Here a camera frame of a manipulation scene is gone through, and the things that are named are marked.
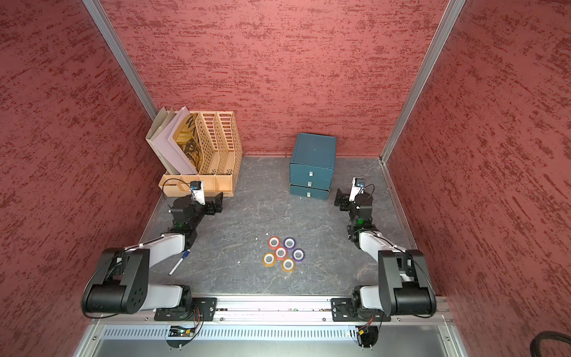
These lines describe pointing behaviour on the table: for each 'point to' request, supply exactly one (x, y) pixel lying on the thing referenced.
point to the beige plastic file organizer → (221, 160)
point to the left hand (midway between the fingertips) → (211, 196)
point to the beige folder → (161, 119)
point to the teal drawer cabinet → (313, 164)
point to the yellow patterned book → (188, 140)
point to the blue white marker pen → (179, 262)
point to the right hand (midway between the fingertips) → (348, 192)
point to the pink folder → (164, 146)
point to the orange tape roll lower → (288, 265)
